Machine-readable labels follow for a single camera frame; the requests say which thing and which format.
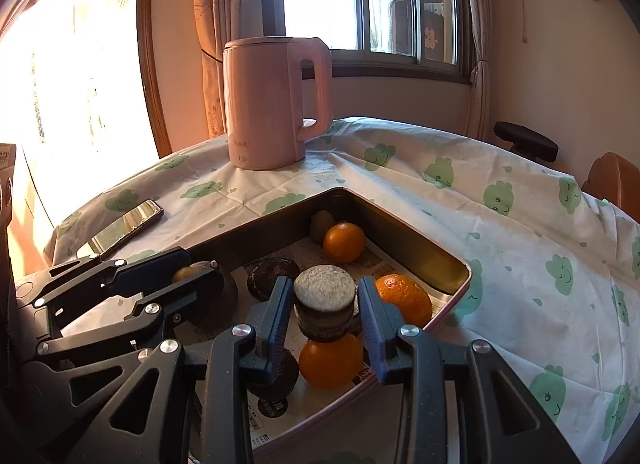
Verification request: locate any printed paper liner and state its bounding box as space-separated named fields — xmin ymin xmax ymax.
xmin=200 ymin=235 xmax=441 ymax=452

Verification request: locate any black smartphone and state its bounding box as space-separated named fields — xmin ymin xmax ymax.
xmin=77 ymin=199 xmax=165 ymax=260

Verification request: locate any white-topped brown round cake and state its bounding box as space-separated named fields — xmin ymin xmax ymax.
xmin=292 ymin=265 xmax=360 ymax=344

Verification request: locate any brown leather chair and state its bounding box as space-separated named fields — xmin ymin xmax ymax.
xmin=580 ymin=152 xmax=640 ymax=225

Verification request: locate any small brown kiwi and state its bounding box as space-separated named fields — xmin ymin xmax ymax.
xmin=309 ymin=210 xmax=337 ymax=244
xmin=171 ymin=261 xmax=221 ymax=286

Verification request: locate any dark round fruit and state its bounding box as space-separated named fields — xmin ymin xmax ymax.
xmin=246 ymin=257 xmax=301 ymax=302

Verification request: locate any pink metal tin box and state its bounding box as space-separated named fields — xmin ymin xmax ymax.
xmin=185 ymin=187 xmax=474 ymax=464

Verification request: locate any beige curtain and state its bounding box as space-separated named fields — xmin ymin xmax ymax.
xmin=457 ymin=0 xmax=493 ymax=142

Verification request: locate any round black stool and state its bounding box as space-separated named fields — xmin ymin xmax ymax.
xmin=493 ymin=121 xmax=559 ymax=164

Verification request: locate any pink electric kettle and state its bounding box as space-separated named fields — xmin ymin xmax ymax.
xmin=222 ymin=36 xmax=334 ymax=171

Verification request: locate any air conditioner hose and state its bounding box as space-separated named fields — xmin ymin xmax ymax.
xmin=490 ymin=0 xmax=531 ymax=45

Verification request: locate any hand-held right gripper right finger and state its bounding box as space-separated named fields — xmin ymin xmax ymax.
xmin=356 ymin=276 xmax=582 ymax=464

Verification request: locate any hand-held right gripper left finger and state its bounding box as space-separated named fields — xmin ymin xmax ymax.
xmin=64 ymin=276 xmax=294 ymax=464

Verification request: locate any orange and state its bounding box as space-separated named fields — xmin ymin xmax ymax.
xmin=375 ymin=274 xmax=433 ymax=329
xmin=298 ymin=331 xmax=364 ymax=391
xmin=322 ymin=222 xmax=366 ymax=265

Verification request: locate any wooden door frame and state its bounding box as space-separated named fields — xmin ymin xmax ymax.
xmin=136 ymin=0 xmax=173 ymax=159

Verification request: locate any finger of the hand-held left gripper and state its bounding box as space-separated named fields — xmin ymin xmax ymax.
xmin=17 ymin=246 xmax=193 ymax=309
xmin=29 ymin=269 xmax=225 ymax=411

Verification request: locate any dark brown round cake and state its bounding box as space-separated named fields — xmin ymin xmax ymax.
xmin=247 ymin=339 xmax=301 ymax=397

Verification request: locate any pink patterned curtain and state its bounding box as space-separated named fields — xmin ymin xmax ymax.
xmin=191 ymin=0 xmax=263 ymax=140

